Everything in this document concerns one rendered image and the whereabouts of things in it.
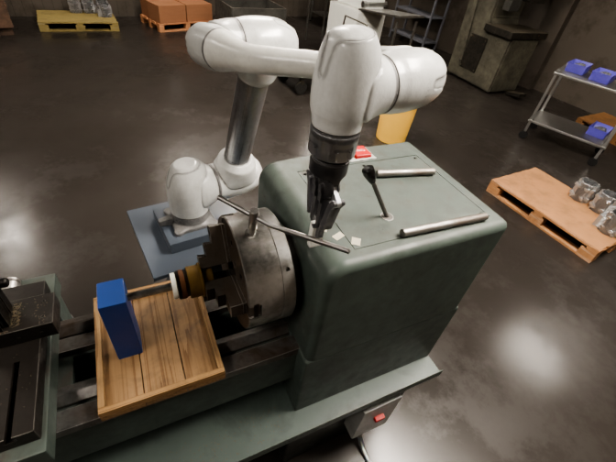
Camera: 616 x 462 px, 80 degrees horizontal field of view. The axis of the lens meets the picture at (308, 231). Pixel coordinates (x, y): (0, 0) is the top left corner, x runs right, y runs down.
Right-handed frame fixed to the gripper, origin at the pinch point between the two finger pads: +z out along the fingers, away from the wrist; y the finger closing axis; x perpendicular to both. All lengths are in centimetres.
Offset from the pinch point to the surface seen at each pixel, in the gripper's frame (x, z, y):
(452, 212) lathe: 44.4, 5.0, -1.5
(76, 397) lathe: -58, 45, -5
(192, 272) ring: -25.9, 18.4, -13.5
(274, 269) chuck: -8.2, 11.9, -2.5
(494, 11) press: 491, 29, -396
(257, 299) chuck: -13.5, 17.1, 0.7
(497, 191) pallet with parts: 270, 125, -123
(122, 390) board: -48, 42, -1
